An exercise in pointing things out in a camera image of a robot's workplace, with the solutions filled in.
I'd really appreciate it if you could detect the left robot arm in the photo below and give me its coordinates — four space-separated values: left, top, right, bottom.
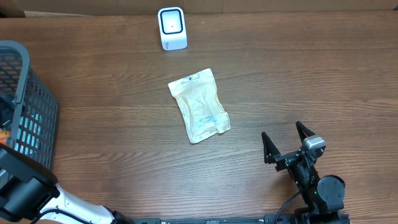
1 144 133 224

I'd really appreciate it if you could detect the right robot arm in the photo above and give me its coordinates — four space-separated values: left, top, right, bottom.
261 121 351 224

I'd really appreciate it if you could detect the grey plastic mesh basket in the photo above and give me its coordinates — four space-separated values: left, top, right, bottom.
1 40 59 169

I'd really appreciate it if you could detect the beige plastic pouch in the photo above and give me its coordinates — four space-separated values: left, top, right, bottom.
168 68 231 144

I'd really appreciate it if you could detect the white barcode scanner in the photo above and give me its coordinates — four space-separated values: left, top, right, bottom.
157 7 188 51

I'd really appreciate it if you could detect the teal packet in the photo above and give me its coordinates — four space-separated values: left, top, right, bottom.
14 114 42 157

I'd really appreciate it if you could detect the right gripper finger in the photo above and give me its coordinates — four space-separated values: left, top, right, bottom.
261 132 280 164
295 121 316 143

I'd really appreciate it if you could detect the orange snack packet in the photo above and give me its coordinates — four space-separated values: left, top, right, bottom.
0 129 10 145

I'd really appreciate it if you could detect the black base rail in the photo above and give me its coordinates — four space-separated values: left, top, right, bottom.
130 213 351 224

